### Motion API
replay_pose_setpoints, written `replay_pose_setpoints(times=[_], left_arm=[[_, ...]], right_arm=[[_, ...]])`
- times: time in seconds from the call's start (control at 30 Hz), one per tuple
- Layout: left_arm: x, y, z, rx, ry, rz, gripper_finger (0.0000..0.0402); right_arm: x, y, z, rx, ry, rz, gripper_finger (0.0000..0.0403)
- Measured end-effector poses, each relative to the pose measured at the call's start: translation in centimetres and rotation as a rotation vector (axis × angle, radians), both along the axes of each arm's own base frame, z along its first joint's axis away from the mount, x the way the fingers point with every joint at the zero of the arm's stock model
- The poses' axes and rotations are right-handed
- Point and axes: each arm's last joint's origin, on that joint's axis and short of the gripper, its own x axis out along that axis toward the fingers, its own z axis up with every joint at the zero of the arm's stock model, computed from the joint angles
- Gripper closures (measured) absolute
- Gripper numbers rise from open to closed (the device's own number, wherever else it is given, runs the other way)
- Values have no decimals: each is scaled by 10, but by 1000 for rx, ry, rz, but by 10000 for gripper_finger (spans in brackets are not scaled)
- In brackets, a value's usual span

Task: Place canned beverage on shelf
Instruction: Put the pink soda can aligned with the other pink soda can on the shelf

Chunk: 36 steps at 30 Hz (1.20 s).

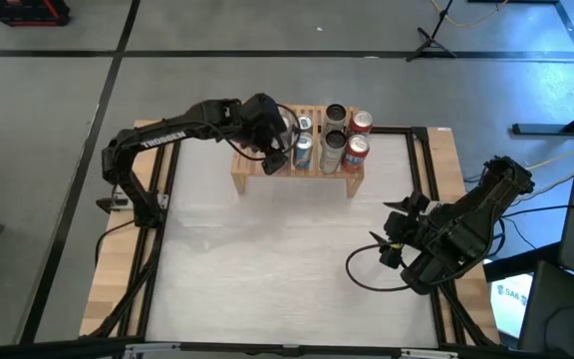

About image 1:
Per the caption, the black desk base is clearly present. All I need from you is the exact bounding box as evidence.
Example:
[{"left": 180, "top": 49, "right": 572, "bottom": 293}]
[{"left": 511, "top": 99, "right": 574, "bottom": 137}]

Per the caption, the black table frame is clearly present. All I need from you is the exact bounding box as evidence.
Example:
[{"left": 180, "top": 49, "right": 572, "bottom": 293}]
[{"left": 87, "top": 121, "right": 500, "bottom": 350}]

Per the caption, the white printed sign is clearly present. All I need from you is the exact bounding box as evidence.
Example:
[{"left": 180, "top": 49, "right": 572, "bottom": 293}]
[{"left": 488, "top": 272, "right": 535, "bottom": 340}]

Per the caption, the black tripod stand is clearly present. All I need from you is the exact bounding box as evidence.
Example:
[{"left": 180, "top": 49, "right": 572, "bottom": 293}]
[{"left": 406, "top": 0, "right": 458, "bottom": 63}]

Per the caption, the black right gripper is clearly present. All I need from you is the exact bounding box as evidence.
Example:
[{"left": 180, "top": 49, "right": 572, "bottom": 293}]
[{"left": 369, "top": 192, "right": 437, "bottom": 268}]

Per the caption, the yellow cable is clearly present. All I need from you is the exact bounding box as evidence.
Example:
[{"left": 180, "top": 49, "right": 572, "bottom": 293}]
[{"left": 429, "top": 0, "right": 510, "bottom": 29}]

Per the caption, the wooden slatted shelf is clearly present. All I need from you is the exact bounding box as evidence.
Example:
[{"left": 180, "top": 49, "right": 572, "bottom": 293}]
[{"left": 230, "top": 103, "right": 367, "bottom": 199}]

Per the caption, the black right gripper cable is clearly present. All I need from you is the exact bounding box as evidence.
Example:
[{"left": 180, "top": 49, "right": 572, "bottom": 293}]
[{"left": 345, "top": 242, "right": 413, "bottom": 293}]

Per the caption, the red and black crate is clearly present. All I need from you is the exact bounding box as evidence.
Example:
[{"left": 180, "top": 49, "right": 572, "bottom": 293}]
[{"left": 0, "top": 0, "right": 72, "bottom": 27}]

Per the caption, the tall silver beverage can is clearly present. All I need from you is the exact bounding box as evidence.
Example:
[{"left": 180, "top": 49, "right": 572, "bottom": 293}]
[
  {"left": 319, "top": 129, "right": 348, "bottom": 176},
  {"left": 323, "top": 103, "right": 348, "bottom": 132}
]

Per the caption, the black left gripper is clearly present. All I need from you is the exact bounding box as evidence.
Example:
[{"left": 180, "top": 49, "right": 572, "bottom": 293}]
[{"left": 239, "top": 92, "right": 290, "bottom": 177}]

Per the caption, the red and blue Fanta can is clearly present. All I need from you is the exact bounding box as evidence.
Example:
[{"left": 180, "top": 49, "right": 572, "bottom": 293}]
[
  {"left": 340, "top": 133, "right": 372, "bottom": 175},
  {"left": 347, "top": 109, "right": 374, "bottom": 137}
]

